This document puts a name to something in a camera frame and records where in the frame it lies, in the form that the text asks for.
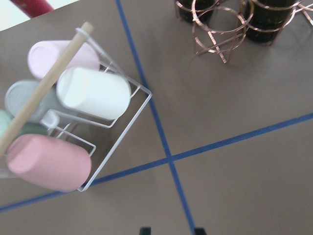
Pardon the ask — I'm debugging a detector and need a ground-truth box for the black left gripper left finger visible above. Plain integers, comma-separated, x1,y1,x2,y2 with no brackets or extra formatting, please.
140,227,151,235

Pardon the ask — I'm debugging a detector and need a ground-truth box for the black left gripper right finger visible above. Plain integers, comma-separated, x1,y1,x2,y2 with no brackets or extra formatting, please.
194,227,206,235

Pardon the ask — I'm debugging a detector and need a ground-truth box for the pink cup large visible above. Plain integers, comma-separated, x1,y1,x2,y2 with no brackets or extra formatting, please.
6,134,91,192

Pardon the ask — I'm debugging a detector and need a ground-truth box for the white cup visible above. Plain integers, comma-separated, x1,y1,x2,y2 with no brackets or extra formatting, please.
56,67,131,120

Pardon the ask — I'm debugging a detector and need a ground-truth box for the mint green cup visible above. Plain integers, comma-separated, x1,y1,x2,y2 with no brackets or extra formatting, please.
0,110,48,138

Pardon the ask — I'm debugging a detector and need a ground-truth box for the grey cup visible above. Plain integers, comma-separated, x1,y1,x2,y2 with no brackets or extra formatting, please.
4,80,66,123

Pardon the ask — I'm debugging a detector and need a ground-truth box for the light pink cup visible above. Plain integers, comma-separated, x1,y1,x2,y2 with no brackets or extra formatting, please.
27,40,100,79

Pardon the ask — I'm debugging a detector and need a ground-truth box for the green wine bottle middle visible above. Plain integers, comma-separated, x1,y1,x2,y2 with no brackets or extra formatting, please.
176,0,220,24

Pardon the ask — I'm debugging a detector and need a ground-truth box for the green wine bottle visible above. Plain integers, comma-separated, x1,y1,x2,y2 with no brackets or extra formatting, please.
244,0,298,43
176,0,220,24

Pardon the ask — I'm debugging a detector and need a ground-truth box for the green wine bottle front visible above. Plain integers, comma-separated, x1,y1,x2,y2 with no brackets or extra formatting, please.
244,0,298,43

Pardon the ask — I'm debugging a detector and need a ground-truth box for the red cylinder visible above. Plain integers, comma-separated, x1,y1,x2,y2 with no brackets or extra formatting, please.
11,0,54,18

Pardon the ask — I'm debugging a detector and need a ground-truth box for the white wire cup rack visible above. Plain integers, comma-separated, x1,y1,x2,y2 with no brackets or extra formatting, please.
0,28,153,192

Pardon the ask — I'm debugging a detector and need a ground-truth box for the copper wire bottle rack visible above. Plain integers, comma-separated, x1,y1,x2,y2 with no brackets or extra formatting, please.
174,0,313,64

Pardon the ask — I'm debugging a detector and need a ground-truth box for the wooden cup rack handle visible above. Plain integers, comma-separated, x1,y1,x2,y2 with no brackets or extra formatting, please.
0,22,94,157

